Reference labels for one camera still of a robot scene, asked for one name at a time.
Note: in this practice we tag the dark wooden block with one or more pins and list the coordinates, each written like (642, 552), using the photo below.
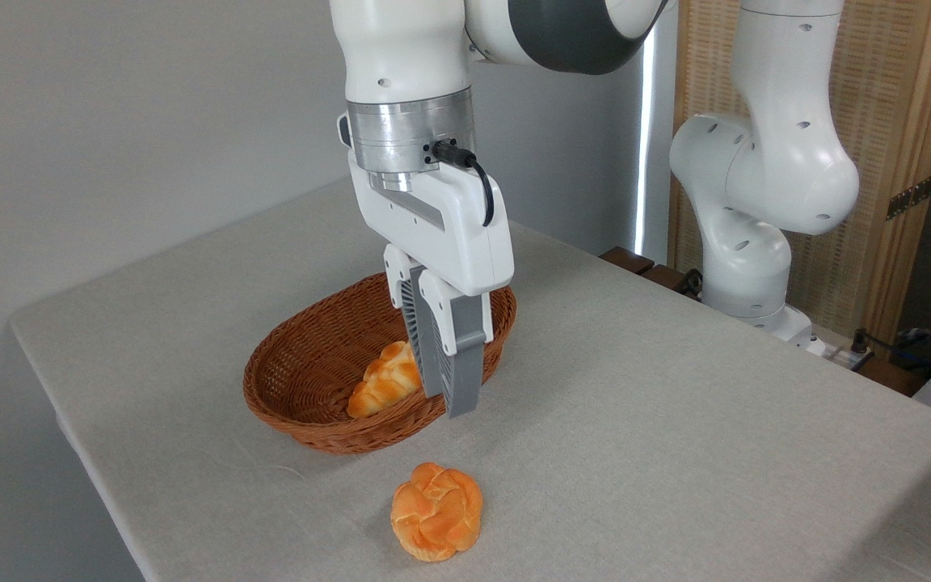
(663, 276)
(627, 259)

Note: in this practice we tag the long braided bread loaf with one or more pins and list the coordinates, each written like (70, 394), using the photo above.
(381, 384)

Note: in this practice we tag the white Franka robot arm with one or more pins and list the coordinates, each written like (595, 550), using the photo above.
(401, 48)

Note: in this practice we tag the grey tablecloth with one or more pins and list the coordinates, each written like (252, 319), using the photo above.
(676, 453)

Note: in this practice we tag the bamboo folding screen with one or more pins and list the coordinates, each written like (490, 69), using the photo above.
(894, 97)

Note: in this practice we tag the brown oval wicker basket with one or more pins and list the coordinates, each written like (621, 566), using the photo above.
(320, 428)

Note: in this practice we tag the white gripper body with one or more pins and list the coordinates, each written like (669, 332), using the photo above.
(457, 242)

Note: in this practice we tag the round knotted bread roll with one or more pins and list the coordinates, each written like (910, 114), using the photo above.
(437, 513)

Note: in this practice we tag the brass screen hinge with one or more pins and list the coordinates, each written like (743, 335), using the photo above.
(910, 198)

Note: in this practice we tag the white power strip with plug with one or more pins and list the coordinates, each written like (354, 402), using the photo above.
(852, 354)

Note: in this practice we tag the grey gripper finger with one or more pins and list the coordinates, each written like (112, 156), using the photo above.
(461, 364)
(409, 299)

